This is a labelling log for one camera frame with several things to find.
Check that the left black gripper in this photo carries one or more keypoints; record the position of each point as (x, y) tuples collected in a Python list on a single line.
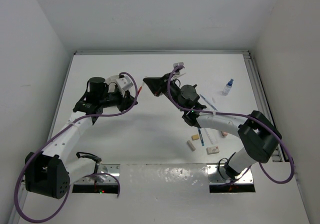
[(125, 102)]

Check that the small blue-capped glue bottle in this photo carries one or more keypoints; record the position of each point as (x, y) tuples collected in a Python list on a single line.
[(228, 87)]

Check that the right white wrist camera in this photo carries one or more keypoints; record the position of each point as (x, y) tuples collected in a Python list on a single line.
[(179, 72)]

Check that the white boxed eraser red label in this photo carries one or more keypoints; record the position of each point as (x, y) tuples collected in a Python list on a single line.
[(212, 150)]

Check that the blue crayon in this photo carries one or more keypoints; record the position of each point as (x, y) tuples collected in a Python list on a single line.
[(201, 137)]

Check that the white round compartment organizer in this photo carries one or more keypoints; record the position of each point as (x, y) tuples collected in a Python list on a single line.
[(111, 82)]

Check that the clear blue pen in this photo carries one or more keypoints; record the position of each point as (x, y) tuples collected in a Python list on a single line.
[(210, 104)]

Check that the clear plastic ruler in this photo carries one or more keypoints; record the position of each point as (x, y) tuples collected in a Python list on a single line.
[(211, 136)]

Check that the beige cylindrical eraser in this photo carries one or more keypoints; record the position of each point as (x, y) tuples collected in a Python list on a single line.
[(191, 146)]

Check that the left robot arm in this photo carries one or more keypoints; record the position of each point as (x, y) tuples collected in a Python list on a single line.
[(48, 171)]

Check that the yellow eraser block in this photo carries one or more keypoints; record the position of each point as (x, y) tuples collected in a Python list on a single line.
[(195, 137)]

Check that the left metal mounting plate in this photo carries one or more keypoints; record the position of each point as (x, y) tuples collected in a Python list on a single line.
[(105, 181)]

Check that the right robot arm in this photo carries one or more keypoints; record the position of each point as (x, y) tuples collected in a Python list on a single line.
[(258, 136)]

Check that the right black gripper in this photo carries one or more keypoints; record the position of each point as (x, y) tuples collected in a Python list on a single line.
[(157, 85)]

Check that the aluminium frame rail right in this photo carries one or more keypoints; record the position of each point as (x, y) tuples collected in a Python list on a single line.
[(257, 87)]

